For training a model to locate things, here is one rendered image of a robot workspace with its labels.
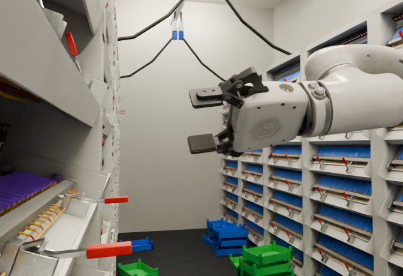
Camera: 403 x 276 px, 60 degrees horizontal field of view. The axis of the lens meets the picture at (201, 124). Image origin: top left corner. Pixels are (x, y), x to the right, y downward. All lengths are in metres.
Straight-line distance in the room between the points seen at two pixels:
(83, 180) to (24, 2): 0.57
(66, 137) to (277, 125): 0.44
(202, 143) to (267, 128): 0.10
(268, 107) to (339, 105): 0.11
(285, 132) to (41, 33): 0.37
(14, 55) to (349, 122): 0.44
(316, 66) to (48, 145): 0.52
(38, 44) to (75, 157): 0.52
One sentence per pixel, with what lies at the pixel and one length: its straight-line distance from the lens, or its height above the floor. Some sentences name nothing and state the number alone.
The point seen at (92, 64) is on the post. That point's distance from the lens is 0.77.
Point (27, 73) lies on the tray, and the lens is 0.25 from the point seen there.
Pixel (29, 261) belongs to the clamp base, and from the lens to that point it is 0.31.
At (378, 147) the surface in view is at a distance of 1.92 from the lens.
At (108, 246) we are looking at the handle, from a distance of 0.31.
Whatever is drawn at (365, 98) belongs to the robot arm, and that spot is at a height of 1.11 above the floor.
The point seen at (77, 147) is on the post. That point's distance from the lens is 0.75.
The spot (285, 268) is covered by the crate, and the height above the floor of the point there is 0.18.
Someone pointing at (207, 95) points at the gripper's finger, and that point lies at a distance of 0.45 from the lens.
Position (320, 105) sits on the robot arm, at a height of 1.10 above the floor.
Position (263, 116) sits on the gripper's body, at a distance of 0.48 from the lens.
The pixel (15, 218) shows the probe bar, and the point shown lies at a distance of 0.39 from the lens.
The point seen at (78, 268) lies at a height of 0.80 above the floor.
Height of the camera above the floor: 1.04
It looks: 3 degrees up
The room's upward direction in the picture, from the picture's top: straight up
